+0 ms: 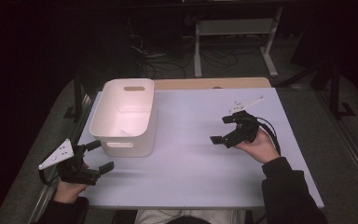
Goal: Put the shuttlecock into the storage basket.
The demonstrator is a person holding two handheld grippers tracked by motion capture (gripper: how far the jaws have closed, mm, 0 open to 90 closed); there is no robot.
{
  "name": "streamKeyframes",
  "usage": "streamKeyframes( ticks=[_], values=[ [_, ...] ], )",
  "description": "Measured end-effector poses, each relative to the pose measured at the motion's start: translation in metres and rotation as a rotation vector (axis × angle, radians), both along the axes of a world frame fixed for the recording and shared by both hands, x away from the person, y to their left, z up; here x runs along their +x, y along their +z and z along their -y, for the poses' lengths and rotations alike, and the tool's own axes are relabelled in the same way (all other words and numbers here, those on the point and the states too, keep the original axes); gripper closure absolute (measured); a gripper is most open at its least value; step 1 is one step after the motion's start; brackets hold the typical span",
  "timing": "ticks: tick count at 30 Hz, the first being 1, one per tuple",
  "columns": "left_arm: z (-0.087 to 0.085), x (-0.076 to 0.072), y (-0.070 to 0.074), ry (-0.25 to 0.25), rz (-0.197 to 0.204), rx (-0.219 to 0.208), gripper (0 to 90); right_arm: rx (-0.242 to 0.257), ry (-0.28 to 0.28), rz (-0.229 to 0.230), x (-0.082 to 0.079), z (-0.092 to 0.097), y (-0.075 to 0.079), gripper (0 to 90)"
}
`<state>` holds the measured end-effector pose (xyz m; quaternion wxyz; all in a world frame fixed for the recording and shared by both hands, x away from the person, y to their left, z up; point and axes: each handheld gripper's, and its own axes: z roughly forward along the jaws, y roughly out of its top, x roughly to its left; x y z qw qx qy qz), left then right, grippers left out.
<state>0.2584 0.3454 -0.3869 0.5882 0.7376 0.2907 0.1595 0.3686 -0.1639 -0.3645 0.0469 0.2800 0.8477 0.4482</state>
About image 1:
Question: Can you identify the large white board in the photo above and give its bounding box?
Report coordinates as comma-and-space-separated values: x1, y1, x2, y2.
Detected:
77, 87, 324, 209

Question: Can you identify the person's lap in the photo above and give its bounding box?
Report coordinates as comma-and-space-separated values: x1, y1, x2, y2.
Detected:
134, 208, 247, 224

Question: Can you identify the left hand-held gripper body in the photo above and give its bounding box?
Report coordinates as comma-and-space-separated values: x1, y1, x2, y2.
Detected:
38, 138, 102, 187

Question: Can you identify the white metal desk frame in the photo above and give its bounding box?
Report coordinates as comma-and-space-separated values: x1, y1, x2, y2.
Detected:
193, 6, 284, 78

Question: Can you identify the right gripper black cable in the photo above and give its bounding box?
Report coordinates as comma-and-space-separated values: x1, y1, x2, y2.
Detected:
255, 116, 282, 157

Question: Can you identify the tangle of black floor cables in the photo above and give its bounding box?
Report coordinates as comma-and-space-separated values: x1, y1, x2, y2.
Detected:
126, 15, 241, 80

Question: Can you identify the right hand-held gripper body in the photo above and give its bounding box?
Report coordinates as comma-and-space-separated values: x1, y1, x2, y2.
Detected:
223, 95, 265, 149

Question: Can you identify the white plastic bin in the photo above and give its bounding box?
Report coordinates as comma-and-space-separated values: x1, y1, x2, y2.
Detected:
89, 77, 157, 158

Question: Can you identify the person's right hand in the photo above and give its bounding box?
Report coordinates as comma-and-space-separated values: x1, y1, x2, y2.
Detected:
234, 127, 282, 165

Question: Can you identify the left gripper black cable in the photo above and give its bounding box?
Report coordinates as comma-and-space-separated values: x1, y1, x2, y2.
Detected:
38, 167, 60, 188

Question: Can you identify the person's left hand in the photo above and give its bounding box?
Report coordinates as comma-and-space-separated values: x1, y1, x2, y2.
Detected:
53, 162, 90, 204

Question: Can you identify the black metal stand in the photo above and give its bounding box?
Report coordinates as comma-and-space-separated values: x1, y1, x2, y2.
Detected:
328, 60, 357, 120
63, 69, 88, 122

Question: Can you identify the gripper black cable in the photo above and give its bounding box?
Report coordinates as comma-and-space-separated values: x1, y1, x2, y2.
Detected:
255, 116, 282, 157
38, 167, 60, 188

